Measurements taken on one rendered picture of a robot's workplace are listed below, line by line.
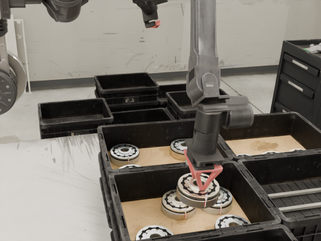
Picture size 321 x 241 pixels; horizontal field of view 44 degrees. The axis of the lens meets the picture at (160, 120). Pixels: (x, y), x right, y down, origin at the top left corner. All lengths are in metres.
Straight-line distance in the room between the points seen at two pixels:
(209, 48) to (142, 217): 0.53
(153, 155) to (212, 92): 0.63
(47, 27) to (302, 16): 2.90
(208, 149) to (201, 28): 0.27
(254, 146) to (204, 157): 0.70
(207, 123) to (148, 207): 0.43
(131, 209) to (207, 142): 0.40
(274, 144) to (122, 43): 2.86
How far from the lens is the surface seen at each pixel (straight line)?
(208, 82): 0.87
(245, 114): 0.90
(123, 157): 1.38
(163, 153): 1.46
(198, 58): 0.89
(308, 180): 1.45
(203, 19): 0.95
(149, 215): 1.18
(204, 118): 0.86
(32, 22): 4.08
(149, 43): 4.32
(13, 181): 1.59
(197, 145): 0.90
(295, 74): 2.84
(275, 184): 1.39
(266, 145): 1.61
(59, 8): 0.90
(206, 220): 1.18
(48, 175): 1.60
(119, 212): 1.04
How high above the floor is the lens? 1.58
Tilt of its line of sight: 26 degrees down
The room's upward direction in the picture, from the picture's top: 3 degrees clockwise
